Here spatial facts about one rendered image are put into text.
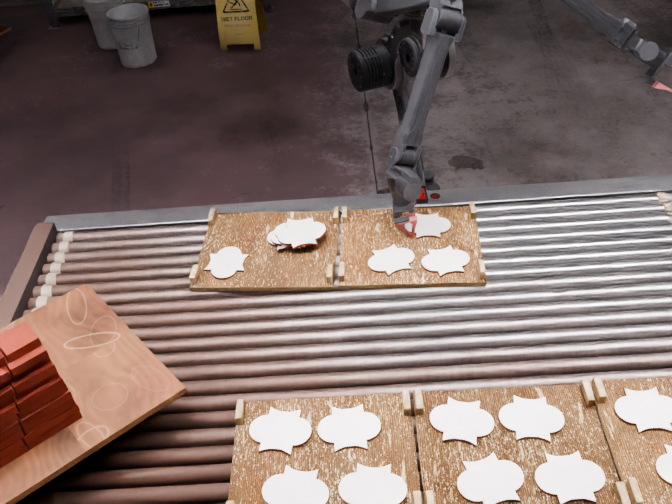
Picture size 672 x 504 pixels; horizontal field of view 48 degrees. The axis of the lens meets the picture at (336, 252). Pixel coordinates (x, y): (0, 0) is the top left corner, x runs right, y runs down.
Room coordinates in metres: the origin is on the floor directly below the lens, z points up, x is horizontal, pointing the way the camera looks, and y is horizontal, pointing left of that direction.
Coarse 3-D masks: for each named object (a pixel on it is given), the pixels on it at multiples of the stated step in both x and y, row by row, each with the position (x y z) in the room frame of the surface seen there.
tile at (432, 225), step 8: (424, 216) 1.81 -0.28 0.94; (432, 216) 1.81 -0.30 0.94; (408, 224) 1.78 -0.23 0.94; (424, 224) 1.77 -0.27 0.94; (432, 224) 1.77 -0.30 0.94; (440, 224) 1.76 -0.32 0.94; (448, 224) 1.76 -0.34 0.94; (416, 232) 1.74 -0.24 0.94; (424, 232) 1.73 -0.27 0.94; (432, 232) 1.73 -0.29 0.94; (440, 232) 1.73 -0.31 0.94
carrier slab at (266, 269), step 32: (224, 224) 1.87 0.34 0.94; (256, 224) 1.86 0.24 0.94; (256, 256) 1.70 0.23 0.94; (288, 256) 1.69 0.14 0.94; (320, 256) 1.67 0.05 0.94; (192, 288) 1.59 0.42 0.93; (224, 288) 1.58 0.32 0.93; (256, 288) 1.57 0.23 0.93; (288, 288) 1.56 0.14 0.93; (320, 288) 1.54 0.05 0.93
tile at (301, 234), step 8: (288, 224) 1.79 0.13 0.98; (296, 224) 1.78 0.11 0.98; (304, 224) 1.78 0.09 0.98; (312, 224) 1.78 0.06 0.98; (280, 232) 1.75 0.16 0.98; (288, 232) 1.75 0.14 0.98; (296, 232) 1.74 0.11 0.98; (304, 232) 1.74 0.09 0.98; (312, 232) 1.74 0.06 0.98; (320, 232) 1.73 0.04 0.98; (280, 240) 1.71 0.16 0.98; (288, 240) 1.71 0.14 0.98; (296, 240) 1.71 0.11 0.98; (304, 240) 1.70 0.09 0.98; (312, 240) 1.70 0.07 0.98
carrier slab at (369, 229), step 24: (360, 216) 1.85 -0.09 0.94; (384, 216) 1.84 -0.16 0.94; (456, 216) 1.81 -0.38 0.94; (360, 240) 1.73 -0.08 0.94; (384, 240) 1.72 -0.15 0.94; (408, 240) 1.71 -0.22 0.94; (432, 240) 1.70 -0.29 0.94; (456, 240) 1.69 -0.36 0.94; (360, 264) 1.62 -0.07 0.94; (360, 288) 1.54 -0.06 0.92
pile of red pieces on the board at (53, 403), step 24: (0, 336) 1.09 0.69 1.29; (24, 336) 1.09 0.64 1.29; (0, 360) 1.03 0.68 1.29; (24, 360) 1.04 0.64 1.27; (48, 360) 1.08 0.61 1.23; (0, 384) 1.00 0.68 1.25; (24, 384) 1.03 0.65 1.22; (48, 384) 1.06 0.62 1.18; (0, 408) 1.00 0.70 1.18; (24, 408) 1.01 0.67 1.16; (48, 408) 1.04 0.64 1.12; (72, 408) 1.07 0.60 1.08; (0, 432) 0.98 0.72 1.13; (24, 432) 1.01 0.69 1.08; (48, 432) 1.03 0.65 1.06; (0, 456) 0.96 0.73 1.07
